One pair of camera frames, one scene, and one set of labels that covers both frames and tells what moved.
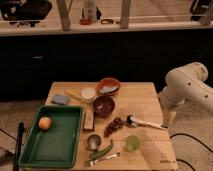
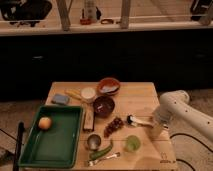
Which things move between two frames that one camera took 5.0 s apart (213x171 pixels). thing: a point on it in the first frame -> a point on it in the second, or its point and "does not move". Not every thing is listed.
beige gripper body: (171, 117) -> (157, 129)
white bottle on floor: (90, 10) does not move
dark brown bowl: (103, 106) does not move
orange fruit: (44, 123) does not move
